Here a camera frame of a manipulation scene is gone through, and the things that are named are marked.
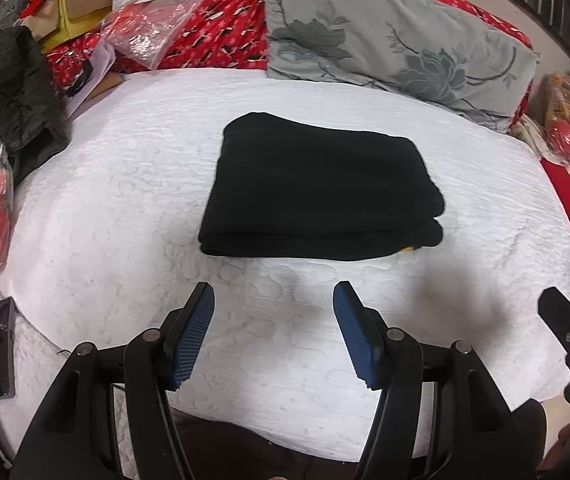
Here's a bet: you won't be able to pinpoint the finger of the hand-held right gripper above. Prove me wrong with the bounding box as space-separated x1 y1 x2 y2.
538 287 570 357

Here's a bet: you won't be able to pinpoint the person's right forearm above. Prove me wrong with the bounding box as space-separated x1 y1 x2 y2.
535 415 570 473

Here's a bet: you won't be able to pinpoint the dark green cloth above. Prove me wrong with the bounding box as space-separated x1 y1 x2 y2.
0 25 71 181

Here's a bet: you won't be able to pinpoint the person's dark clothing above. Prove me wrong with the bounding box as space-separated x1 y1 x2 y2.
170 400 548 480

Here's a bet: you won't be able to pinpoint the grey floral pillow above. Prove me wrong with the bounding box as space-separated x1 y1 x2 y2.
260 0 540 133

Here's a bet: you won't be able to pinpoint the red printed blanket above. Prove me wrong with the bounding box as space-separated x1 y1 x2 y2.
45 0 570 291

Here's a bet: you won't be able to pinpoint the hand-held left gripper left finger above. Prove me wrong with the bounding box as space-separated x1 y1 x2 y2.
10 282 215 480

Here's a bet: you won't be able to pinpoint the clear plastic bag red contents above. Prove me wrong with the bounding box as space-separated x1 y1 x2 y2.
100 0 201 71

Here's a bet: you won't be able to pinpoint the white quilted bed cover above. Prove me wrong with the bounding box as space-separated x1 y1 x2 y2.
0 67 570 466

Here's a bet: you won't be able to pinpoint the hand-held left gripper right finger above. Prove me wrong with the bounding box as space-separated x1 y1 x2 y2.
333 281 528 480

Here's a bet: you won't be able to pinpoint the black pants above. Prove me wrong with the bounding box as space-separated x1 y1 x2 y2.
198 111 446 262

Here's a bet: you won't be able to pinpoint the cardboard box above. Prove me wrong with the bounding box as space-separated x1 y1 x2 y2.
28 0 118 53

